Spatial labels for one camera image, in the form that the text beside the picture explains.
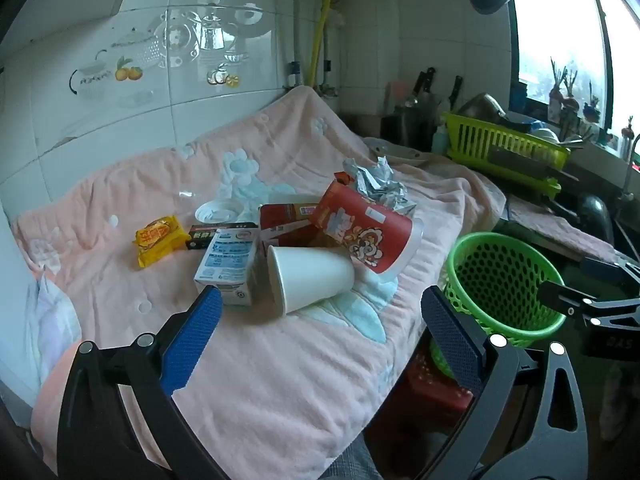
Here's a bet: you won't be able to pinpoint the white plastic lid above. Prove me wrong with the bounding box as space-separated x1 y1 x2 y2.
194 200 242 224

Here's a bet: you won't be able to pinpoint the steel cleaver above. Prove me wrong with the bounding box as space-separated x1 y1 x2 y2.
487 145 581 183

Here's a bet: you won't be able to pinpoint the black pan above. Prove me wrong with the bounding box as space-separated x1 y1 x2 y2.
550 192 616 257

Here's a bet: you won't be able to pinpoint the red plastic stool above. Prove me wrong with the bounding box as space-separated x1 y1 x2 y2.
367 345 476 466

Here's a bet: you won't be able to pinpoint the green plastic mesh basket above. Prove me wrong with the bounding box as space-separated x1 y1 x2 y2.
430 232 568 381

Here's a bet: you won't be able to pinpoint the pink towel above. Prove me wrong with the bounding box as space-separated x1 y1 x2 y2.
505 195 616 261

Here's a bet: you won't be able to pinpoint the red cardboard carton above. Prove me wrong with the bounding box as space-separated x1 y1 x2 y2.
259 203 321 248

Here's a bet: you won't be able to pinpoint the white paper cup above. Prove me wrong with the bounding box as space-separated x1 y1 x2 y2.
266 245 356 317

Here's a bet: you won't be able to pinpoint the sprouting bulb plant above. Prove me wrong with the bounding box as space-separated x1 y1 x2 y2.
582 82 602 122
547 57 581 123

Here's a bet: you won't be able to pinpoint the yellow gas pipe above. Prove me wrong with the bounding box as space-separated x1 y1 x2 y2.
306 0 336 88

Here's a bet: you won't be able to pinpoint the white cloth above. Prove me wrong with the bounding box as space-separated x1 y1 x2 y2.
10 275 83 396

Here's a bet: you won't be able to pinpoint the large red noodle cup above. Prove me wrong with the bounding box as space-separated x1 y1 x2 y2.
310 180 425 281

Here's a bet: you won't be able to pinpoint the silver foil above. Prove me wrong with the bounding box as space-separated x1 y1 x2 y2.
342 156 418 216

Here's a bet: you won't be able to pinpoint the metal faucet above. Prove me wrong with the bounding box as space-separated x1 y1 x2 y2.
619 132 640 203

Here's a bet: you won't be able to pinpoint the white and blue milk carton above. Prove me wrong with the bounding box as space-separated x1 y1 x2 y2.
194 228 261 307

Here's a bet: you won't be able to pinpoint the blue plastic tub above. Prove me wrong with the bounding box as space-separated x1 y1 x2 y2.
510 80 530 111

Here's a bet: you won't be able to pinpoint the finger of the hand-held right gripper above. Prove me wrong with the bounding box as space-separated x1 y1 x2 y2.
579 255 640 286
537 280 606 328

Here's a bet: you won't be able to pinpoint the metal pot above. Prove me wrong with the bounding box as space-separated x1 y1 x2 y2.
457 92 508 123

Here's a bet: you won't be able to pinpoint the yellow-green dish rack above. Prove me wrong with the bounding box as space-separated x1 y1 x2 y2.
442 112 571 200

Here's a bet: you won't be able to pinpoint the small dark cardboard box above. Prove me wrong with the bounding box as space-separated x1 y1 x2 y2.
186 225 261 251

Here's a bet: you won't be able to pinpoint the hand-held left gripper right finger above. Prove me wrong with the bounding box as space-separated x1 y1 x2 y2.
420 285 590 480

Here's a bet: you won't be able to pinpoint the person's plaid trousers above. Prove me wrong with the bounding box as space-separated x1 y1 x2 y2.
320 435 382 480

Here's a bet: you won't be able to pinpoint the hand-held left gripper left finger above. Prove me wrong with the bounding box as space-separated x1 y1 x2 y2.
56 285 231 480

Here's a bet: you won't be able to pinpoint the pink flower-patterned blanket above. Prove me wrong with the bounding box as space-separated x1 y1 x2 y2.
10 85 506 466

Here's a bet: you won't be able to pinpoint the yellow snack packet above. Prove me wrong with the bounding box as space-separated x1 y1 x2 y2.
134 215 192 269

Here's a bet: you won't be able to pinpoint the dark knife holder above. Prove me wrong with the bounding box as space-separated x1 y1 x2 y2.
382 115 441 153

